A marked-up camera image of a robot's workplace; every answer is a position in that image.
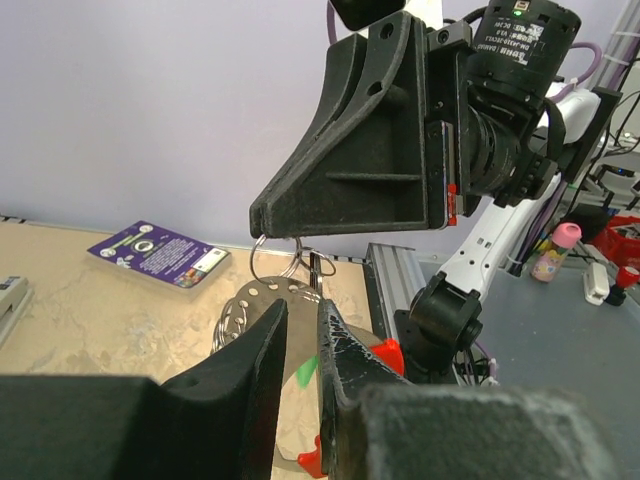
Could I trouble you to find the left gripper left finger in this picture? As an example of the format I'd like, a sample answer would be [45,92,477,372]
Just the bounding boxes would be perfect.
[1,300,288,479]

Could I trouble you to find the key with green tag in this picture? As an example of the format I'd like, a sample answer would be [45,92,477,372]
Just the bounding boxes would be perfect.
[295,355,318,389]

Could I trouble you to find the red black stamp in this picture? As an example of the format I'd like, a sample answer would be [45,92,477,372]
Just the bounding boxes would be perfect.
[605,266,640,306]

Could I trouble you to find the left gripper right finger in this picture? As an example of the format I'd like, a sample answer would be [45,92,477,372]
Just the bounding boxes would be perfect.
[317,299,620,479]

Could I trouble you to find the purple card package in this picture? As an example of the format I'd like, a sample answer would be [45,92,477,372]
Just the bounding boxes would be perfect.
[86,220,232,299]

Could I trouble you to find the red plastic crate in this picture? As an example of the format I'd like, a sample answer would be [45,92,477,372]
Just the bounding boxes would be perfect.
[592,216,639,266]

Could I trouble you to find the white stapler outside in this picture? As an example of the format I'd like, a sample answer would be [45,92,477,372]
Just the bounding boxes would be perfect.
[583,262,610,306]

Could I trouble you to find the grey black stapler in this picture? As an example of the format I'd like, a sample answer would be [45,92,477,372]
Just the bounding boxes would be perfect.
[0,276,34,347]

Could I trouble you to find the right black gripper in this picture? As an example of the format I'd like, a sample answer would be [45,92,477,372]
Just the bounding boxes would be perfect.
[249,12,474,238]

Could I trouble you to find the pink cartoon bottle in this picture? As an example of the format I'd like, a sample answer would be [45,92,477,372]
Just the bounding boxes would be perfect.
[531,222,582,283]

